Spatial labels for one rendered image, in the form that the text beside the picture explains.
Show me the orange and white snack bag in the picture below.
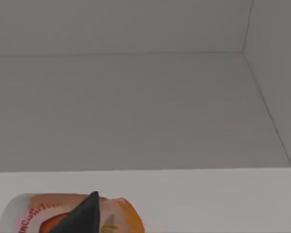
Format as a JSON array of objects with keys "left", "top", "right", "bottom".
[{"left": 0, "top": 193, "right": 145, "bottom": 233}]

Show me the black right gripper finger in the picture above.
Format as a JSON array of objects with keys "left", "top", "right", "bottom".
[{"left": 49, "top": 191, "right": 101, "bottom": 233}]

